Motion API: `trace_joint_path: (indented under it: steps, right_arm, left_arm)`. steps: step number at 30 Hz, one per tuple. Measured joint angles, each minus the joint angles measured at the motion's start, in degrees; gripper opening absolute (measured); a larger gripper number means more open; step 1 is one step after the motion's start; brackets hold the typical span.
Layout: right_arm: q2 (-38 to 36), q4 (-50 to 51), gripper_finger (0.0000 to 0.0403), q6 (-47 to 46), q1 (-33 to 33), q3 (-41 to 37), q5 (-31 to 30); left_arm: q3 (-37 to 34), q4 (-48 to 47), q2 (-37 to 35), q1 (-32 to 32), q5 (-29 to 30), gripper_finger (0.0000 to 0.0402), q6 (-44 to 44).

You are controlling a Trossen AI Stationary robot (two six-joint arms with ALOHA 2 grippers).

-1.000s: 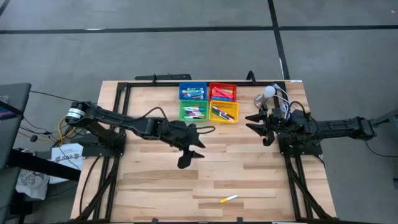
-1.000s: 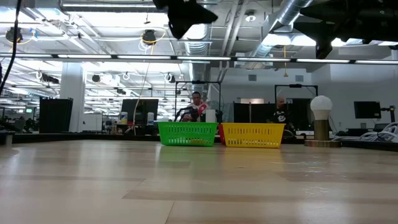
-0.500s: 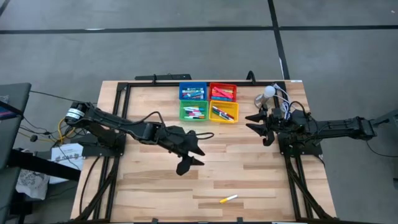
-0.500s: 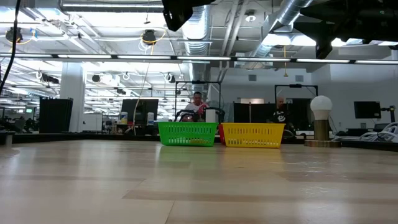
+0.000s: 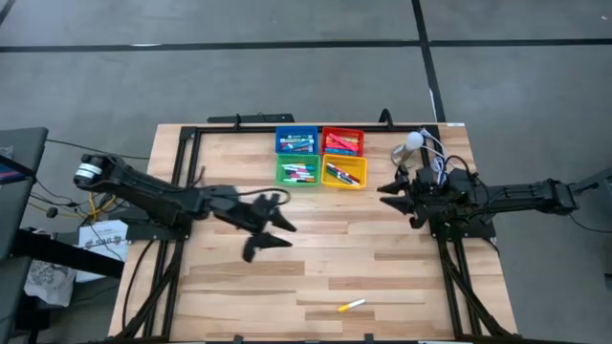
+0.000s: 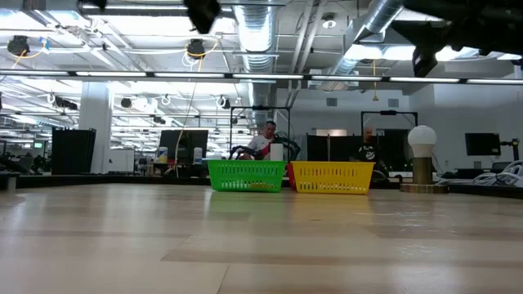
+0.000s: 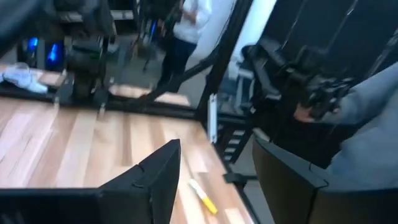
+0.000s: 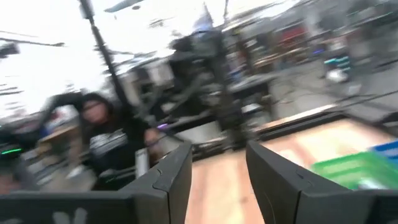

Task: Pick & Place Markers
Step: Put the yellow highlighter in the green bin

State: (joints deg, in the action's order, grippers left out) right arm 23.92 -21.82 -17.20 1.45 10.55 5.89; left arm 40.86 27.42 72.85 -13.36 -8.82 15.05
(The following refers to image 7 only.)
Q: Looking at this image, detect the blue glowing device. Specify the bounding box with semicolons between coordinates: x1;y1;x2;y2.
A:
27;36;67;68

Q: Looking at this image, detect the black partition panel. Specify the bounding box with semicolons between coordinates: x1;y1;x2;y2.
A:
264;0;398;82

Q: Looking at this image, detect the yellow fine-tip marker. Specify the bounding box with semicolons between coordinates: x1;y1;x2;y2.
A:
187;179;219;216

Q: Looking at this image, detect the silver frame bracket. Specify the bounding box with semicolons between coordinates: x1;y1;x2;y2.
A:
207;93;218;144

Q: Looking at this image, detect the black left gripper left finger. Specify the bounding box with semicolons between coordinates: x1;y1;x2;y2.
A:
0;139;182;224

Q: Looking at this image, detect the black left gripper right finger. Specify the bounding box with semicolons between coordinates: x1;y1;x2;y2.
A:
251;136;398;224

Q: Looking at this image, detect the person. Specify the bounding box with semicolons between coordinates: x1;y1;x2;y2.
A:
157;0;213;87
293;62;398;190

